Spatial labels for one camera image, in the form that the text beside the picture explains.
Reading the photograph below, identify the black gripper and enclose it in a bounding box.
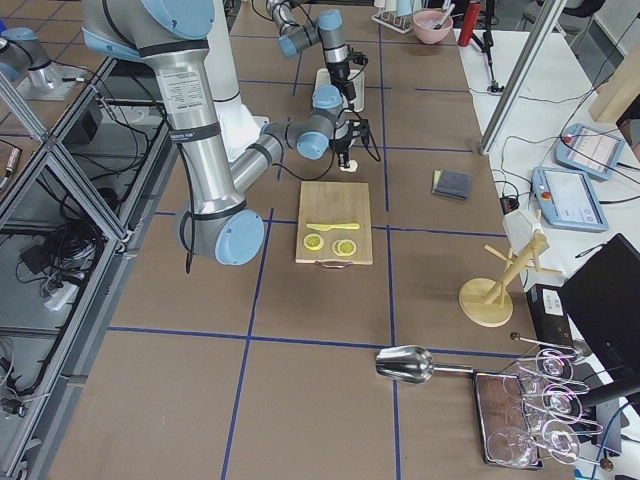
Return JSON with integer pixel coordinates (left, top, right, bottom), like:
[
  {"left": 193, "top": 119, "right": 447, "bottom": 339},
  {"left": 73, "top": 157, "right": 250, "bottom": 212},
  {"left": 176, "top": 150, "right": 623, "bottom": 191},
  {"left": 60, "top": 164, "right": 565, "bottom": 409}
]
[
  {"left": 327, "top": 47, "right": 368, "bottom": 100},
  {"left": 331, "top": 119, "right": 371, "bottom": 168}
]

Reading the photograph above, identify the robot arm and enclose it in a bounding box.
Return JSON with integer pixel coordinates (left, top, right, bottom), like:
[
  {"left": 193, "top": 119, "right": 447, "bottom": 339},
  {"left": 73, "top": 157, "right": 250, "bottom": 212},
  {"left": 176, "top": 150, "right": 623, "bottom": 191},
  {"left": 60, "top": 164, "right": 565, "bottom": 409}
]
[
  {"left": 265, "top": 1, "right": 368, "bottom": 107},
  {"left": 82, "top": 1, "right": 370, "bottom": 266}
]

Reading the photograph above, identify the pink bowl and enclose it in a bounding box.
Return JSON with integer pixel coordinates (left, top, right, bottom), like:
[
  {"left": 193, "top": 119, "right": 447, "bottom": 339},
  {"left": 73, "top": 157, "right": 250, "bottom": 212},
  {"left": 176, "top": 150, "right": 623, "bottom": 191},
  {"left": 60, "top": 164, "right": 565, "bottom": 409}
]
[{"left": 412, "top": 10, "right": 453, "bottom": 45}]

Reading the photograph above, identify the white bear print tray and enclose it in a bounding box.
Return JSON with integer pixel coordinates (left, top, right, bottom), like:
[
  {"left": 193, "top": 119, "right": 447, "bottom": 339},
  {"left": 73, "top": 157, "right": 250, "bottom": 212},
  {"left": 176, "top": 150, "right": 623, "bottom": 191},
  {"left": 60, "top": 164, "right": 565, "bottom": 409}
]
[{"left": 314, "top": 68, "right": 365, "bottom": 113}]

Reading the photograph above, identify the bamboo cutting board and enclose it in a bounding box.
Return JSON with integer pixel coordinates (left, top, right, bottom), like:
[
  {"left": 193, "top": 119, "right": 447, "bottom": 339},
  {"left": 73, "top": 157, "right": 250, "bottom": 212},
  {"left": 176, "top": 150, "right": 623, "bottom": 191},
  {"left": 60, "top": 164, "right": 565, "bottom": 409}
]
[{"left": 295, "top": 181, "right": 373, "bottom": 266}]

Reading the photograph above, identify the yellow plastic knife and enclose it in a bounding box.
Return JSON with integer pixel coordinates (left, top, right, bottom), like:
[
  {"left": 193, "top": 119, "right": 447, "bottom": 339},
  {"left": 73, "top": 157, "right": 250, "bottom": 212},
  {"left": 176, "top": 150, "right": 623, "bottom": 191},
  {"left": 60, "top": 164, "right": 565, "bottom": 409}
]
[{"left": 305, "top": 222, "right": 361, "bottom": 232}]

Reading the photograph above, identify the upper lemon slice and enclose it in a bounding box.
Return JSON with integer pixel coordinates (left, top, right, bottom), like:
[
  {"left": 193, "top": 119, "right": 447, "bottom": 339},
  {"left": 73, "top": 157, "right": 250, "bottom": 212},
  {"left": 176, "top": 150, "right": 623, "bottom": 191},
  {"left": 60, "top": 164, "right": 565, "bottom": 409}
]
[{"left": 303, "top": 233, "right": 325, "bottom": 251}]

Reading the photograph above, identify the yellow sponge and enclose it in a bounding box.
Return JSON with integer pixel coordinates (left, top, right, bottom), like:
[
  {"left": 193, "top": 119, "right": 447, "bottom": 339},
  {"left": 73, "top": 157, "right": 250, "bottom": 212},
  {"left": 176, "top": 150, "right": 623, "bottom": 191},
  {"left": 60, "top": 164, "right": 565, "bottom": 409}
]
[{"left": 432, "top": 170, "right": 442, "bottom": 193}]

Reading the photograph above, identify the grey folded cloth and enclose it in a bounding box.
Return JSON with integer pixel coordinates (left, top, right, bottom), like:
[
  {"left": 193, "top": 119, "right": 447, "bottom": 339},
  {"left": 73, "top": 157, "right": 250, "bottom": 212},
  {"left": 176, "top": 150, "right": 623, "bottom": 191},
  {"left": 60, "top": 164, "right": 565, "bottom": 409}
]
[{"left": 432, "top": 170, "right": 471, "bottom": 200}]

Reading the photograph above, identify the red bottle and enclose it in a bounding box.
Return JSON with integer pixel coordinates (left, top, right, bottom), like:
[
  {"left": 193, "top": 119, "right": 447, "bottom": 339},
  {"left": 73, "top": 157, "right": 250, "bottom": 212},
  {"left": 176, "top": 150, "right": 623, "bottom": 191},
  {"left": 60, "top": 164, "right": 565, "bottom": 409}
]
[{"left": 458, "top": 0, "right": 481, "bottom": 47}]

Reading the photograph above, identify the wooden mug tree stand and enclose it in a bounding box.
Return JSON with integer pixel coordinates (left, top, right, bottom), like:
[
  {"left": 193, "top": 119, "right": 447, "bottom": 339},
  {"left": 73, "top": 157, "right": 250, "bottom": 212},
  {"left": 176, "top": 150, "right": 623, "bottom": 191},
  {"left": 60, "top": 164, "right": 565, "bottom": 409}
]
[{"left": 458, "top": 229, "right": 561, "bottom": 328}]

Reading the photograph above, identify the metal scoop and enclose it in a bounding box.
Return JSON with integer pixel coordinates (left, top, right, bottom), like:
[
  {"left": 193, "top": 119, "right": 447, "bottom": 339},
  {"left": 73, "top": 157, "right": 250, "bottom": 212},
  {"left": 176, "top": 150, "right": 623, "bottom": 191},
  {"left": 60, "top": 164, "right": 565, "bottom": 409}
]
[{"left": 375, "top": 345, "right": 474, "bottom": 384}]

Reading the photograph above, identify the blue teach pendant near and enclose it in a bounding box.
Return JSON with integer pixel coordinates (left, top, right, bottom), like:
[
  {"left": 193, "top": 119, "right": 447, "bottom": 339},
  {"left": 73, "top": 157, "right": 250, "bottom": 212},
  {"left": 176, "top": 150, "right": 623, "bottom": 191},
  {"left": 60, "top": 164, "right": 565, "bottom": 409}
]
[{"left": 531, "top": 167, "right": 609, "bottom": 233}]

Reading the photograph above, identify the blue teach pendant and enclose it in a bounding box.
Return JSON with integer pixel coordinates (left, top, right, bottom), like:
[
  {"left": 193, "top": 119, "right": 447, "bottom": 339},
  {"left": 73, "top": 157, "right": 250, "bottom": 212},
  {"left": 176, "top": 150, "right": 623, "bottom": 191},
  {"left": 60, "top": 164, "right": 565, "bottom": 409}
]
[
  {"left": 531, "top": 167, "right": 609, "bottom": 233},
  {"left": 555, "top": 123, "right": 624, "bottom": 181}
]

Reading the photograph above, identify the blue teach pendant far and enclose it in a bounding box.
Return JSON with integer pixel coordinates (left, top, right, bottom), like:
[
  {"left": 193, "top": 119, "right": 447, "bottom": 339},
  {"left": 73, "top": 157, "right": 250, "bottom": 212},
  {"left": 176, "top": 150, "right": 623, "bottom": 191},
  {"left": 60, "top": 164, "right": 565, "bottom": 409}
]
[{"left": 555, "top": 123, "right": 624, "bottom": 181}]

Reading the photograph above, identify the black laptop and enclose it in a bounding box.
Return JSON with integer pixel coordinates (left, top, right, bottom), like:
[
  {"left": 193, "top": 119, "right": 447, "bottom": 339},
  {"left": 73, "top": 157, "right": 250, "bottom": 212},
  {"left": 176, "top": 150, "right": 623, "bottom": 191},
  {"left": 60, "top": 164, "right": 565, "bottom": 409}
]
[{"left": 560, "top": 233, "right": 639, "bottom": 372}]

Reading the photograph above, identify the wine glass rack tray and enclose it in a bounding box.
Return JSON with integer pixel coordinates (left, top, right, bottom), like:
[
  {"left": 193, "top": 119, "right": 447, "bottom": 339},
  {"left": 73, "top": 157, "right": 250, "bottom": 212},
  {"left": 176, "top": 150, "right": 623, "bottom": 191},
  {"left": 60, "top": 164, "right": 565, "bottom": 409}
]
[{"left": 473, "top": 332, "right": 604, "bottom": 470}]

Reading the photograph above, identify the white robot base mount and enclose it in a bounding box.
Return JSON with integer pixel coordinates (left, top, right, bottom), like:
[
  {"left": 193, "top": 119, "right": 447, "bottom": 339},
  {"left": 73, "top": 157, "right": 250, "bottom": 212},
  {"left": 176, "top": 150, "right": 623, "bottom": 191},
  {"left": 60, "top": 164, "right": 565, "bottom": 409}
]
[{"left": 204, "top": 0, "right": 269, "bottom": 163}]

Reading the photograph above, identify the aluminium frame post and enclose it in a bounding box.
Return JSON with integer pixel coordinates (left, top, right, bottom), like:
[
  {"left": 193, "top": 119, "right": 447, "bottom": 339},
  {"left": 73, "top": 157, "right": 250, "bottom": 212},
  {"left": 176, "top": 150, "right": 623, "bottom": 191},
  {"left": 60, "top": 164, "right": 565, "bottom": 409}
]
[{"left": 479, "top": 0, "right": 567, "bottom": 155}]

